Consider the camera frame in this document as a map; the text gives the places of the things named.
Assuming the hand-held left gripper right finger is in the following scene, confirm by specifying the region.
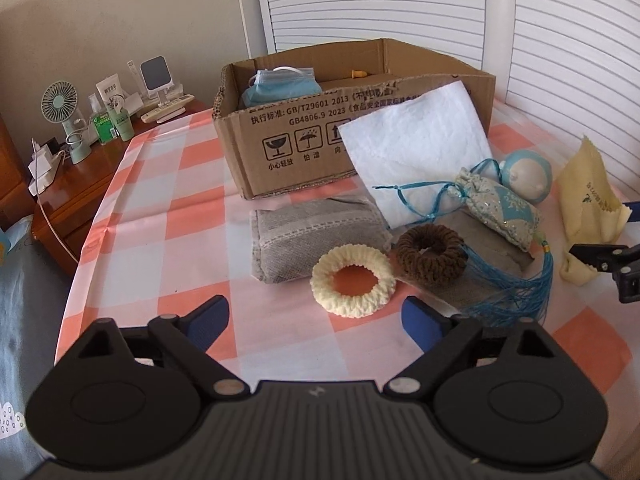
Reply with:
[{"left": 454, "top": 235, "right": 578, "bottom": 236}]
[{"left": 385, "top": 296, "right": 565, "bottom": 396}]

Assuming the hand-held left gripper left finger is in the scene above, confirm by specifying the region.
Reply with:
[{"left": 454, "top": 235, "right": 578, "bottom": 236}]
[{"left": 75, "top": 295, "right": 251, "bottom": 400}]

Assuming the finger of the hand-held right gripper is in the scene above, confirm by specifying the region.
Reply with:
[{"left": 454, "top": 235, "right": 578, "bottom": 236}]
[{"left": 569, "top": 243, "right": 640, "bottom": 305}]

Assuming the brown knitted scrunchie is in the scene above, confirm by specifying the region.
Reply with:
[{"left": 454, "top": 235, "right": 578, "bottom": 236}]
[{"left": 395, "top": 225, "right": 468, "bottom": 288}]

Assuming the yellow cleaning cloth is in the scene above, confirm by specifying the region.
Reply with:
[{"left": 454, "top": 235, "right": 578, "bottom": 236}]
[{"left": 556, "top": 135, "right": 634, "bottom": 286}]

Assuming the cream knitted scrunchie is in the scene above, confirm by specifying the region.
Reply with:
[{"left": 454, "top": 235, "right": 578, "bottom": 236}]
[{"left": 311, "top": 246, "right": 397, "bottom": 319}]

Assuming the grey fabric pouch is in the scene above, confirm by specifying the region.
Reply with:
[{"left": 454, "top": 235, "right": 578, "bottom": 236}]
[
  {"left": 248, "top": 194, "right": 393, "bottom": 285},
  {"left": 435, "top": 207, "right": 540, "bottom": 311}
]

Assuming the blue tasselled sachet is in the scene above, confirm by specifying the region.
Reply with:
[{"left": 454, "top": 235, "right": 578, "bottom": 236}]
[{"left": 374, "top": 159, "right": 555, "bottom": 322}]

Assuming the blue round plush toy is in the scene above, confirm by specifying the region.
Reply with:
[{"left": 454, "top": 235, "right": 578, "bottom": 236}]
[{"left": 500, "top": 150, "right": 554, "bottom": 206}]

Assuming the brown cardboard box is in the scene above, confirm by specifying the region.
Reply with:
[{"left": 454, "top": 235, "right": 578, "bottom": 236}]
[{"left": 212, "top": 38, "right": 497, "bottom": 201}]

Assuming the pink checked tablecloth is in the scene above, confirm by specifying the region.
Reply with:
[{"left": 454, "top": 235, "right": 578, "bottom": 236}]
[{"left": 54, "top": 97, "right": 640, "bottom": 461}]

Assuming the white paper towel sheet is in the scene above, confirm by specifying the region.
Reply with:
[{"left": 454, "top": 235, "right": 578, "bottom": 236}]
[{"left": 338, "top": 81, "right": 493, "bottom": 228}]

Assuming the blue cloud print bedsheet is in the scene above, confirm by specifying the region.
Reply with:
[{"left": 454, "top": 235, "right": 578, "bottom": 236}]
[{"left": 0, "top": 215, "right": 76, "bottom": 480}]

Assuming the wooden nightstand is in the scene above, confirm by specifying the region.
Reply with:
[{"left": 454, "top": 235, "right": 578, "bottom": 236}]
[{"left": 30, "top": 97, "right": 211, "bottom": 276}]

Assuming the white louvered door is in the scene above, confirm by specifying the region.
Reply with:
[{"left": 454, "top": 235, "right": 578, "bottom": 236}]
[
  {"left": 510, "top": 0, "right": 640, "bottom": 211},
  {"left": 252, "top": 0, "right": 488, "bottom": 73}
]

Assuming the white remote control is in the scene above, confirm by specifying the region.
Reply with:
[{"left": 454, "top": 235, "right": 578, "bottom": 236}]
[{"left": 141, "top": 94, "right": 196, "bottom": 124}]

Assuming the green label clear bottle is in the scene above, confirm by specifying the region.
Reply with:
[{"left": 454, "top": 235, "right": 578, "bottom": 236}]
[{"left": 90, "top": 94, "right": 120, "bottom": 146}]

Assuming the white power charger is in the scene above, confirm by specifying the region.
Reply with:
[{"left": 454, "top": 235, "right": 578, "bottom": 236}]
[{"left": 27, "top": 137, "right": 65, "bottom": 197}]

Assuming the blue face mask pack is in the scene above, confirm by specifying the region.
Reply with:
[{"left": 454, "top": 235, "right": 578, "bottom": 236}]
[{"left": 242, "top": 66, "right": 324, "bottom": 109}]

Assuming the wooden headboard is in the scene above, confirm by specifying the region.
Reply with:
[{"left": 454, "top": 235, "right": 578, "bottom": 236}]
[{"left": 0, "top": 110, "right": 37, "bottom": 231}]

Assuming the white phone stand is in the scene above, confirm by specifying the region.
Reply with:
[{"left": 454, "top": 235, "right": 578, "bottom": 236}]
[{"left": 139, "top": 56, "right": 179, "bottom": 102}]

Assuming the white tube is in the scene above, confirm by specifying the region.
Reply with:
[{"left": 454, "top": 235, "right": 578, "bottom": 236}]
[{"left": 96, "top": 74, "right": 124, "bottom": 111}]

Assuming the green desk fan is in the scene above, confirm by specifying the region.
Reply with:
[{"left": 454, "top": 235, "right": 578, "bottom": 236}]
[{"left": 41, "top": 81, "right": 92, "bottom": 165}]

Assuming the white cable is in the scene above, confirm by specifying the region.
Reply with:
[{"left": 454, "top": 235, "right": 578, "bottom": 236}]
[{"left": 34, "top": 194, "right": 81, "bottom": 266}]

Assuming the white rounded post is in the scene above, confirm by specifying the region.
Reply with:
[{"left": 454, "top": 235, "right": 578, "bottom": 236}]
[{"left": 479, "top": 0, "right": 519, "bottom": 79}]

